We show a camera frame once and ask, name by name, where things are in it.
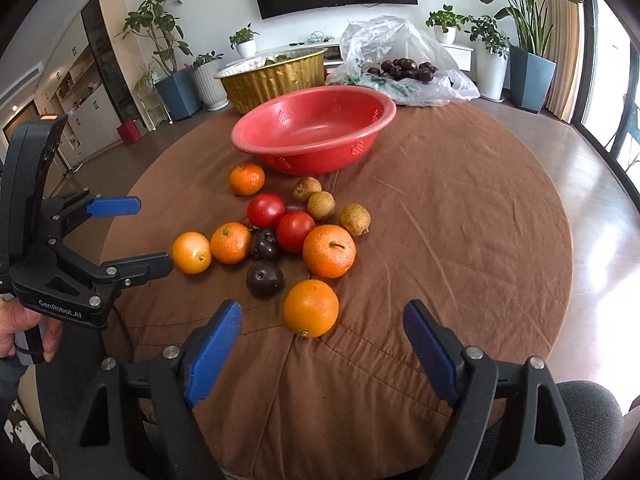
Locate yellow orange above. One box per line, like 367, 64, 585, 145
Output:
171, 231, 212, 275

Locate large orange front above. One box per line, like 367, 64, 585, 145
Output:
282, 280, 340, 338

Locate large orange with stem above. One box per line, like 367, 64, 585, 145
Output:
303, 224, 357, 278

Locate brown longan fruit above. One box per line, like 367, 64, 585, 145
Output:
293, 177, 323, 203
306, 191, 335, 222
338, 204, 371, 237

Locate left hand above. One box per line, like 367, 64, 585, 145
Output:
0, 299, 63, 362

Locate grey chair seat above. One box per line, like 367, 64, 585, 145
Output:
558, 380, 624, 479

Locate red box on floor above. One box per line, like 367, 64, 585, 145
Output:
117, 119, 142, 145

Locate tangerine left middle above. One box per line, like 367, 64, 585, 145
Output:
209, 222, 252, 264

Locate wooden shelf cabinet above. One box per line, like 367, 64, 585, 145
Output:
35, 0, 150, 169

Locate dark plum front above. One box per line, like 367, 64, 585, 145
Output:
245, 260, 284, 299

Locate dark plum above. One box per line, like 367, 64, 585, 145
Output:
245, 260, 284, 299
250, 229, 281, 262

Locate dark plum middle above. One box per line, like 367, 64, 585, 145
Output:
250, 229, 281, 262

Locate tall plant blue pot left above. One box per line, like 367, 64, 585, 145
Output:
119, 0, 200, 122

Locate tall plant blue pot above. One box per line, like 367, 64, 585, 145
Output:
119, 0, 200, 122
480, 0, 584, 113

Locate small tangerine near bowl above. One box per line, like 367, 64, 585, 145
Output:
228, 162, 266, 196

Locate red tomato upper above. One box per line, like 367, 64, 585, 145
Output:
246, 193, 285, 229

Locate red tomato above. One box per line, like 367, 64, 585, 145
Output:
246, 193, 285, 229
276, 211, 316, 254

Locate plant white ribbed pot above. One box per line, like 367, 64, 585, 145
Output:
192, 50, 229, 112

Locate red tomato lower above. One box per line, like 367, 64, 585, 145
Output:
276, 211, 316, 254

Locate gold foil basin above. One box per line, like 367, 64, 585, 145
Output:
215, 47, 326, 115

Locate brown longan fruit top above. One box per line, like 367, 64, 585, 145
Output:
293, 177, 323, 203

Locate small plant white pot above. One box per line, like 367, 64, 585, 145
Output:
229, 24, 258, 58

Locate red plastic colander bowl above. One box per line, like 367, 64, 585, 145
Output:
231, 86, 397, 177

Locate white tv cabinet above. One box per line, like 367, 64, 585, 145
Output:
256, 40, 474, 73

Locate clear plastic bag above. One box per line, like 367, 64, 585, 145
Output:
326, 16, 480, 107

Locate tall plant blue pot right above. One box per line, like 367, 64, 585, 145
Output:
480, 0, 584, 113

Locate pile of dark plums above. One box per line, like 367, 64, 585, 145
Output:
364, 58, 438, 84

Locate bushy plant white tall pot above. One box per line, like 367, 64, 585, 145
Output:
465, 14, 510, 103

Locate beige curtain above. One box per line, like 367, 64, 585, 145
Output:
544, 0, 585, 122

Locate small plant on cabinet right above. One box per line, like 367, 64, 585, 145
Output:
425, 4, 469, 46

